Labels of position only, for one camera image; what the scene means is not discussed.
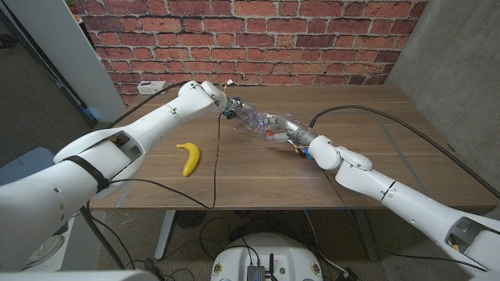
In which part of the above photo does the white upright panel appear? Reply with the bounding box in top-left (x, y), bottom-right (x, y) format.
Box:
top-left (2, 0), bottom-right (127, 124)

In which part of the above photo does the white flat board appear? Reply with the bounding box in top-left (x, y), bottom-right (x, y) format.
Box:
top-left (60, 210), bottom-right (107, 271)

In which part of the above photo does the clear plastic wrap sheet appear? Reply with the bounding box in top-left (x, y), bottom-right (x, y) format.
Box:
top-left (234, 108), bottom-right (302, 144)

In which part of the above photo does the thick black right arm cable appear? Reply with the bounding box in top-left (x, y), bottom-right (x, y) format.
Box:
top-left (308, 104), bottom-right (500, 201)

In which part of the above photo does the red brick print backdrop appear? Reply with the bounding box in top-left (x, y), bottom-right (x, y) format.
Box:
top-left (73, 0), bottom-right (429, 106)

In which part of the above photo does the white robot torso base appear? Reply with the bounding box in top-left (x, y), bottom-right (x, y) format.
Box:
top-left (209, 232), bottom-right (324, 281)

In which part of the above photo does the metal table leg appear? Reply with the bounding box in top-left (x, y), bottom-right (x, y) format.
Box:
top-left (154, 209), bottom-right (177, 260)
top-left (353, 209), bottom-right (380, 261)

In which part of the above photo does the yellow toy banana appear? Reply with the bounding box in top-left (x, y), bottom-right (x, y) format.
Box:
top-left (175, 142), bottom-right (201, 178)

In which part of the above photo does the grey box on torso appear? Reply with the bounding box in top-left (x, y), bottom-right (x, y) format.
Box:
top-left (245, 264), bottom-right (266, 281)

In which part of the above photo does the white power outlet box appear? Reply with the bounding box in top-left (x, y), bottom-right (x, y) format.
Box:
top-left (136, 80), bottom-right (169, 96)

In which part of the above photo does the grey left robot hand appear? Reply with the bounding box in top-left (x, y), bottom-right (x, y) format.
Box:
top-left (224, 97), bottom-right (263, 129)

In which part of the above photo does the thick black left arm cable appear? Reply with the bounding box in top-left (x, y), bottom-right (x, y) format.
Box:
top-left (80, 80), bottom-right (192, 270)

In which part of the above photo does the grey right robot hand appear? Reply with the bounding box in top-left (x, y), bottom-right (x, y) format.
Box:
top-left (264, 115), bottom-right (319, 148)

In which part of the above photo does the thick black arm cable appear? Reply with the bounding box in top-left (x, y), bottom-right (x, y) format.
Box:
top-left (80, 80), bottom-right (192, 270)
top-left (308, 104), bottom-right (500, 201)

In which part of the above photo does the black round floor disc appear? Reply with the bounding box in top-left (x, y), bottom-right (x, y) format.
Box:
top-left (174, 210), bottom-right (207, 229)

